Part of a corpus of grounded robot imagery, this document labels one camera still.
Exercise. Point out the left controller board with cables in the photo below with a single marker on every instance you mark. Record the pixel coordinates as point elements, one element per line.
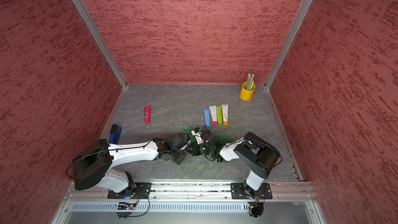
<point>127,208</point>

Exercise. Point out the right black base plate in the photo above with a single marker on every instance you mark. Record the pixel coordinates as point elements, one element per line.
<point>239,191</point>

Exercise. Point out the blue tube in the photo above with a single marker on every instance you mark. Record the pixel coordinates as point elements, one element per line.
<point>207,117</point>

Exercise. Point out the bundle of pencils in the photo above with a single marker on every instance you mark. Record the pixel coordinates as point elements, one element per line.
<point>250,81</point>

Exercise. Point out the controller board with cables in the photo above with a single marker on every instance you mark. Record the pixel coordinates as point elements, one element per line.
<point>127,208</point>
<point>256,208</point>

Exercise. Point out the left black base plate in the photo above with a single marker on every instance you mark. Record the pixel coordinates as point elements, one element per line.
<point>143,190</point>

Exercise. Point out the green tube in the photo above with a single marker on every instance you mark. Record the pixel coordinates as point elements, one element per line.
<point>219,115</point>

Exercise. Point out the blue stapler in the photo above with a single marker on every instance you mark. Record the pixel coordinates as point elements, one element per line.
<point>115,132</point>

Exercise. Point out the white tube red cap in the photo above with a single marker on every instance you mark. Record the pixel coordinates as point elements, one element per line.
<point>213,113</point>

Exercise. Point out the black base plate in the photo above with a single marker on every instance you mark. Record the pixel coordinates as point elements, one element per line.
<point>239,191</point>
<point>143,190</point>

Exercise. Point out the green microfiber cloth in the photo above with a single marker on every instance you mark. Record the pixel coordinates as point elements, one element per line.
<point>223,139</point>

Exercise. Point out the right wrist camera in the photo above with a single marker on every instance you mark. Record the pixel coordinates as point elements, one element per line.
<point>201,136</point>

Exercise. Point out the aluminium front rail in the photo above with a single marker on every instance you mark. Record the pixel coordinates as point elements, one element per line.
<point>202,191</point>

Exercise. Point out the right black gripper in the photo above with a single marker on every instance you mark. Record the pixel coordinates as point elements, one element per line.
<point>196,152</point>

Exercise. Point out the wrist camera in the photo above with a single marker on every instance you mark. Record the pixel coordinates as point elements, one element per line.
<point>201,136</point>
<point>179,142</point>

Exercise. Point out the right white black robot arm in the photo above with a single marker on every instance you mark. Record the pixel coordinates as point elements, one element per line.
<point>257,154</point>

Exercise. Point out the dark red tube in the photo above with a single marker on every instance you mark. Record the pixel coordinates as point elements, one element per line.
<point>147,110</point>

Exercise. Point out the right controller board with cables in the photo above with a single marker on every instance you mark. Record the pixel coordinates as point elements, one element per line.
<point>256,208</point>

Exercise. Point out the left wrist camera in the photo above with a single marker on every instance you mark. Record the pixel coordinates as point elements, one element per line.
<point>179,142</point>

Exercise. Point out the corner aluminium profile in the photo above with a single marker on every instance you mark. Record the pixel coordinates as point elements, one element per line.
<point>297,21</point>
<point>84,13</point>

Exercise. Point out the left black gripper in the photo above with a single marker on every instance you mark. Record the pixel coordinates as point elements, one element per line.
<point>181,157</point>

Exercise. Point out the left corner aluminium profile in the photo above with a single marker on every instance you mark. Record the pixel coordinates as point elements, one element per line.
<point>84,13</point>

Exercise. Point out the white tube orange cap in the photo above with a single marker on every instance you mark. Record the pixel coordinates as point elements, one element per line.
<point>225,114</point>

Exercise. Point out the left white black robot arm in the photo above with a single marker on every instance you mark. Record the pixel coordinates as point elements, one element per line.
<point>94,167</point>

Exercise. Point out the yellow cup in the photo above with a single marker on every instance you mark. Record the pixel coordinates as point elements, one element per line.
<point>245,94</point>

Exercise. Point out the right corner aluminium profile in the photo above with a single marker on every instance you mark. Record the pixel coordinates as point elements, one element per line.
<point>297,21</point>

